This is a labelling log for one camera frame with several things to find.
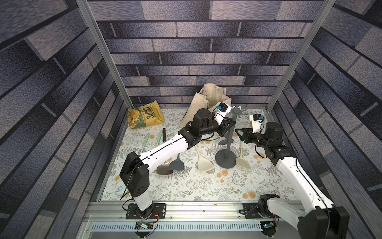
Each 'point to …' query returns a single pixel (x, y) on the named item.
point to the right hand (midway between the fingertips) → (238, 128)
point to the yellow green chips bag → (147, 115)
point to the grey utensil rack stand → (226, 159)
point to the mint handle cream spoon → (145, 142)
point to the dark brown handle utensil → (164, 170)
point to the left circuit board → (141, 225)
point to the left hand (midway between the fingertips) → (235, 120)
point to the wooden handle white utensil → (204, 164)
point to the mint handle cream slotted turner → (240, 162)
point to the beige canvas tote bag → (209, 97)
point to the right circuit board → (269, 228)
